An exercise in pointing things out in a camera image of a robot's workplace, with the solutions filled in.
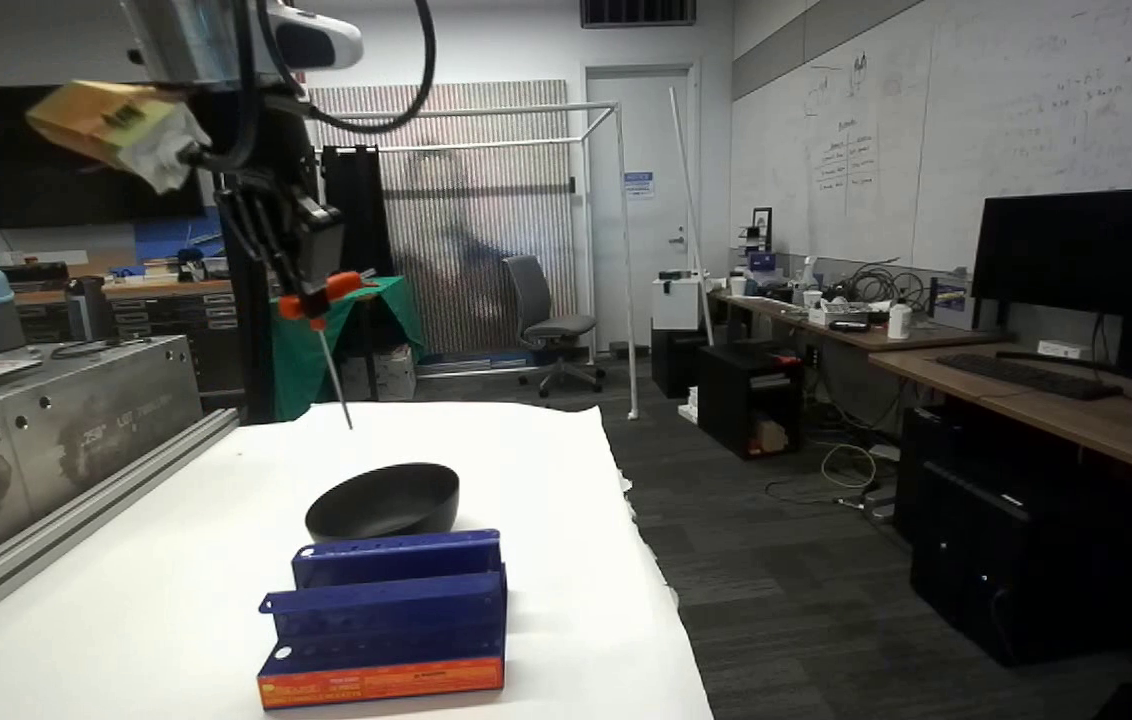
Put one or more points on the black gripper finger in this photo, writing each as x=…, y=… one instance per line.
x=323, y=243
x=273, y=243

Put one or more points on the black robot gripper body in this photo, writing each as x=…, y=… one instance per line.
x=278, y=166

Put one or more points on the orange handled wrench tool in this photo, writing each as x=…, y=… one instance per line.
x=310, y=301

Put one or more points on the black bowl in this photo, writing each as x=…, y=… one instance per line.
x=384, y=503

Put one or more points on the blue toolbox with orange base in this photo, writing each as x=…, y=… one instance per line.
x=384, y=623

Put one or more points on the green cloth covered table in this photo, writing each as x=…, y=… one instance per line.
x=365, y=322

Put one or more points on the grey office chair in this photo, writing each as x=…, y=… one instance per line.
x=553, y=341

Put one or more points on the white door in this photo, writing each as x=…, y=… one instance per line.
x=639, y=193

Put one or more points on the white table cloth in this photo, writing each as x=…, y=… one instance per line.
x=159, y=610

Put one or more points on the black box on floor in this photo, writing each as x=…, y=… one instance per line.
x=749, y=399

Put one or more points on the black keyboard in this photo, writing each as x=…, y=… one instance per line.
x=1030, y=379

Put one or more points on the wooden desk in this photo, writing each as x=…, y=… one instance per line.
x=923, y=358

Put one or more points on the black cabinet under desk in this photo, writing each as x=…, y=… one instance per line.
x=1017, y=536

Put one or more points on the black computer monitor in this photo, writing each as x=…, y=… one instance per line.
x=1057, y=249

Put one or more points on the robot arm with black cable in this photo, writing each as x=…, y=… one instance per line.
x=266, y=43

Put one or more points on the white pipe frame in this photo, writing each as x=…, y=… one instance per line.
x=591, y=243

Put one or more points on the grey metal rail frame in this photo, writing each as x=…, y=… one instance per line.
x=89, y=429

